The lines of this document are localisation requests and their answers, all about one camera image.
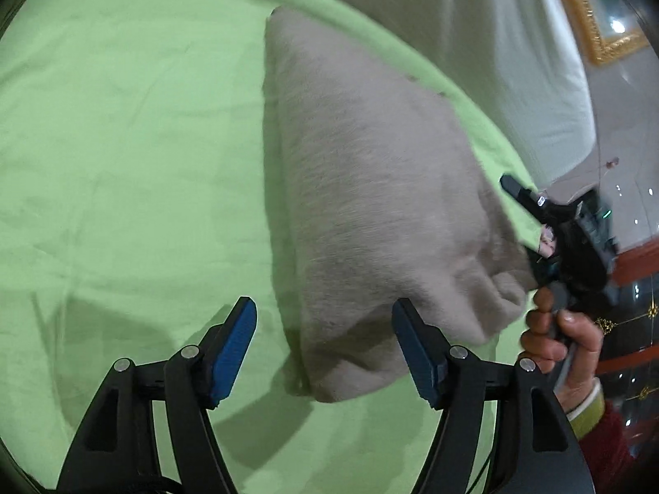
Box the person's right hand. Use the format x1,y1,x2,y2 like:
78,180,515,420
519,288,604,410

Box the person's right forearm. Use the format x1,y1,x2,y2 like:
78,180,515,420
563,378,642,479

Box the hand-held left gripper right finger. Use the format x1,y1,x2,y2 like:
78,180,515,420
391,297,598,494

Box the gold framed floral painting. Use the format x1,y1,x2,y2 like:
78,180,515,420
546,0,647,67

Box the green bed sheet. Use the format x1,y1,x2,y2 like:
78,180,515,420
0,0,539,494

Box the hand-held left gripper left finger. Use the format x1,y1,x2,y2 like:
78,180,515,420
56,296,258,494

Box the dark glossy red-trimmed furniture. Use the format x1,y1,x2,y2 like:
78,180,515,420
592,237,659,454

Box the beige knit sweater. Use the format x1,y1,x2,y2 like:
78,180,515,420
262,6,541,403

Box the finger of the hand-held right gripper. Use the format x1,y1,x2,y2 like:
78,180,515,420
500,175,554,227

